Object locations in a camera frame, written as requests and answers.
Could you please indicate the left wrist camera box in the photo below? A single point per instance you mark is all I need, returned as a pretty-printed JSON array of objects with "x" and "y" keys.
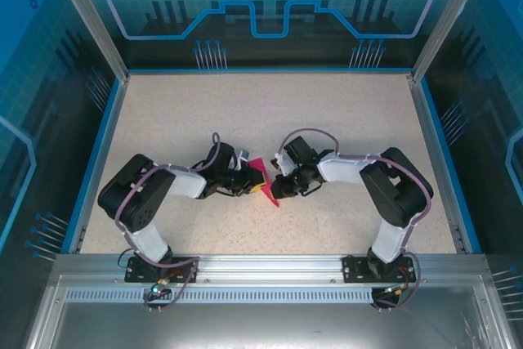
[{"x": 243, "y": 155}]

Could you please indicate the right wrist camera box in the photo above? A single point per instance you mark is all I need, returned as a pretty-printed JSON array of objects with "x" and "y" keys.
[{"x": 282, "y": 163}]

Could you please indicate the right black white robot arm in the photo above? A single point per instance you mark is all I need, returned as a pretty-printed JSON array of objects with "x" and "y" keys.
[{"x": 392, "y": 193}]

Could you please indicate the pink square paper sheet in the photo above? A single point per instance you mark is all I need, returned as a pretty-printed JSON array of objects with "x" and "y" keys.
[{"x": 259, "y": 166}]

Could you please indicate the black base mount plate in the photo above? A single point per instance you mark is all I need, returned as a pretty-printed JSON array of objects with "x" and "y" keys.
[
  {"x": 139, "y": 273},
  {"x": 355, "y": 269}
]

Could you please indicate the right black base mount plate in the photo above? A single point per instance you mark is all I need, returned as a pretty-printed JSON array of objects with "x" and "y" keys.
[{"x": 355, "y": 269}]

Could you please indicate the aluminium side rail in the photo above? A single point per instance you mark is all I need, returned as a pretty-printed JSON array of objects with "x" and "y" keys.
[{"x": 436, "y": 161}]

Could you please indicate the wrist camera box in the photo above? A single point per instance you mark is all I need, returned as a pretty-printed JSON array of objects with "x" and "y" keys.
[
  {"x": 243, "y": 155},
  {"x": 282, "y": 163}
]

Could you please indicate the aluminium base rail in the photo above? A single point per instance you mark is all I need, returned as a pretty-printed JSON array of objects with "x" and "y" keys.
[{"x": 269, "y": 267}]

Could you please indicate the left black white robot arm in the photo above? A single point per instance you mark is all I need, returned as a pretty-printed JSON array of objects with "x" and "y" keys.
[{"x": 135, "y": 198}]

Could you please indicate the blue table edge strip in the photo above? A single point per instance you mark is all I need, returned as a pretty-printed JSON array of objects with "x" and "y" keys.
[
  {"x": 96, "y": 165},
  {"x": 448, "y": 161}
]

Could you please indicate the aluminium frame post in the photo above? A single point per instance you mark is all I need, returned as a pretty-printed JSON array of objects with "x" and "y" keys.
[
  {"x": 447, "y": 18},
  {"x": 90, "y": 18}
]

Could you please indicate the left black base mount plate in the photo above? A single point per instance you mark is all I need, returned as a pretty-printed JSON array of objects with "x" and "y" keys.
[{"x": 139, "y": 273}]

